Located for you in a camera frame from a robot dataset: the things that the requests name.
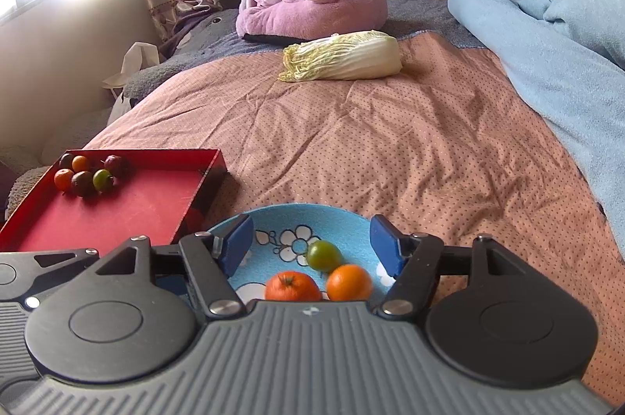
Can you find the grey fluffy cushion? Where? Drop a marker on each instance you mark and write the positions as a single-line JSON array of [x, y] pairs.
[[29, 188], [73, 134]]

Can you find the pink dotted quilt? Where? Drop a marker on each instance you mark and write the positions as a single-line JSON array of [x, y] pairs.
[[390, 141]]

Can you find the dark red cherry tomato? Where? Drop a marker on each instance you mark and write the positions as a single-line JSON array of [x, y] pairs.
[[116, 164]]

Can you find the light blue blanket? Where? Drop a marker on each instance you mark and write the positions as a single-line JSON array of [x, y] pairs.
[[551, 19]]

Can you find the red-orange tomato with calyx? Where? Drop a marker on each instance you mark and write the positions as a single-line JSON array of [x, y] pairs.
[[292, 288]]

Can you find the orange cherry tomato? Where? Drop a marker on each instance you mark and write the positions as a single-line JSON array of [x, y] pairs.
[[349, 282], [80, 162]]

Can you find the dark purple cherry tomato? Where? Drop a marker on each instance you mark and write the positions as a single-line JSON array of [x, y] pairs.
[[66, 160], [83, 183]]

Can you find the napa cabbage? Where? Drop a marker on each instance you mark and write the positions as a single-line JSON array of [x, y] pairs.
[[342, 56]]

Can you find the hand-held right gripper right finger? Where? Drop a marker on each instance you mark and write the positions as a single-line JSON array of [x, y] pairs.
[[385, 244]]

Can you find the red rectangular tray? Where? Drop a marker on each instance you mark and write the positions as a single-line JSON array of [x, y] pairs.
[[122, 210]]

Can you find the blue flower print bowl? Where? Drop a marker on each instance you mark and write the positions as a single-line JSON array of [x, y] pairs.
[[298, 220]]

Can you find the grey plush toy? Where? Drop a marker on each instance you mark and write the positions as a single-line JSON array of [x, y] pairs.
[[195, 39]]

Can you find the grey-blue bed sheet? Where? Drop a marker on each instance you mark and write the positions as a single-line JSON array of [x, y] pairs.
[[420, 17]]

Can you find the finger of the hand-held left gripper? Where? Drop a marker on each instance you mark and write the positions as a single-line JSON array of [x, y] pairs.
[[80, 258]]

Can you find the pink plush toy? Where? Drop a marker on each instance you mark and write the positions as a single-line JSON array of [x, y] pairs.
[[312, 10]]

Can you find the green cherry tomato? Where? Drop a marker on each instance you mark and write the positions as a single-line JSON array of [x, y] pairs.
[[323, 254], [102, 179]]

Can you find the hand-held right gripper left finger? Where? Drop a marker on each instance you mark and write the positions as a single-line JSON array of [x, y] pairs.
[[238, 244]]

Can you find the red-orange cherry tomato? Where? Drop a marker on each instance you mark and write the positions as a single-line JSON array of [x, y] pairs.
[[63, 180]]

